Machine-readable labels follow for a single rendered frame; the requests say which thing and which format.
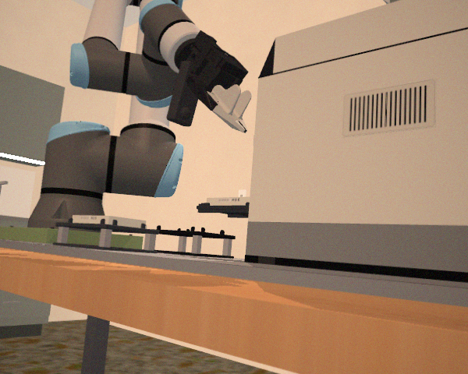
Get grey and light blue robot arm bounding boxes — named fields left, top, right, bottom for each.
left=27, top=0, right=200, bottom=229

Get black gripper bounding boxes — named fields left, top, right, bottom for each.
left=174, top=30, right=252, bottom=133

